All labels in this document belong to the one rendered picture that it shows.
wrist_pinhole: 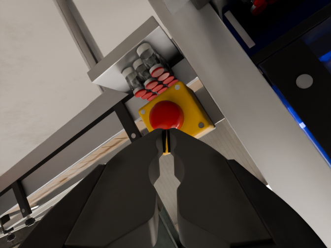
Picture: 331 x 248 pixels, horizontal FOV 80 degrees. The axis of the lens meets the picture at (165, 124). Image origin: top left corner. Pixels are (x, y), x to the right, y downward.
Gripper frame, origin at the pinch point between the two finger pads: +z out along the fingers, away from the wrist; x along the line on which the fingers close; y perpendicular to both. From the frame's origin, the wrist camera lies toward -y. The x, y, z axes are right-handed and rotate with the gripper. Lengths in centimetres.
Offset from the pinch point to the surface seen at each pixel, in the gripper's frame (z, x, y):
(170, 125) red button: 8.3, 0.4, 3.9
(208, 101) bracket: 17.5, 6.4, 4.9
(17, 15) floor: 105, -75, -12
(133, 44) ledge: 18.6, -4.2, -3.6
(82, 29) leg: 44.7, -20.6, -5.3
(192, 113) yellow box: 10.7, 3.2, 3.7
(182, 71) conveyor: 25.5, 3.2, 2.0
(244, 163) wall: 755, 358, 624
